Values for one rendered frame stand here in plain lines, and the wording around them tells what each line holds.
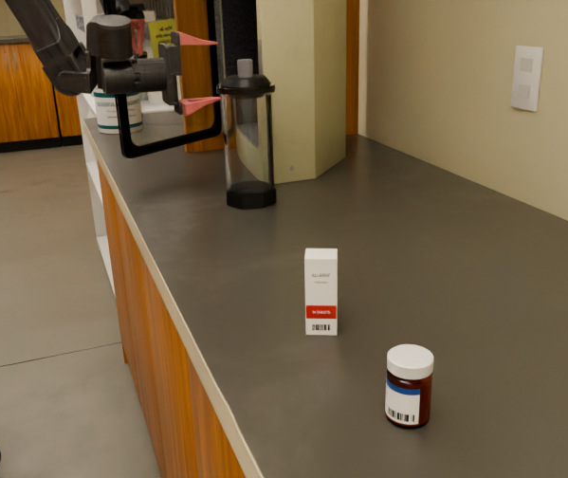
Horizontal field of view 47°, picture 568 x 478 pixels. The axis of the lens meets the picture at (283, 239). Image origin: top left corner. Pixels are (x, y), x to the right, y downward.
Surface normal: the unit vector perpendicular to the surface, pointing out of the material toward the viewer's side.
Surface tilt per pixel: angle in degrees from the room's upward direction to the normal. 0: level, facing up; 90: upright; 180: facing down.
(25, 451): 0
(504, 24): 90
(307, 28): 90
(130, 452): 0
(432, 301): 0
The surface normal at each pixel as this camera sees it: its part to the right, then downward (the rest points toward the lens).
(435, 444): -0.03, -0.93
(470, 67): -0.94, 0.15
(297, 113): 0.35, 0.33
